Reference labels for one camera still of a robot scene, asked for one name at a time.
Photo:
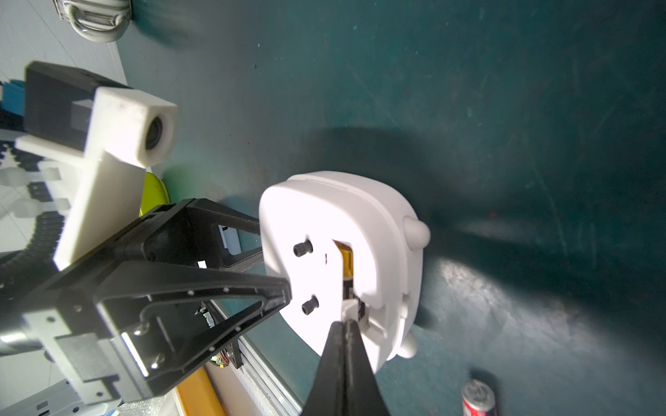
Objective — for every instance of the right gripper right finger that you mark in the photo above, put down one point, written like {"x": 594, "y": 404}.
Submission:
{"x": 362, "y": 395}

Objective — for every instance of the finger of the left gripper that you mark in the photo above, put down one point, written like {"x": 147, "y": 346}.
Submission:
{"x": 189, "y": 232}

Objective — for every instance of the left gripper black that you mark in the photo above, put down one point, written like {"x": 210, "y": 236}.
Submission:
{"x": 132, "y": 329}

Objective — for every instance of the green yellow bowl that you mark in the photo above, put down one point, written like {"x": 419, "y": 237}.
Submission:
{"x": 154, "y": 194}

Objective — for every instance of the white alarm clock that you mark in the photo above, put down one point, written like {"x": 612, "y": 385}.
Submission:
{"x": 301, "y": 218}

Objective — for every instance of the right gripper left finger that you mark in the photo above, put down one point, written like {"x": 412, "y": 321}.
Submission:
{"x": 327, "y": 396}

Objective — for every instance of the red battery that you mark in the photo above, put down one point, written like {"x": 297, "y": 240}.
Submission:
{"x": 478, "y": 399}

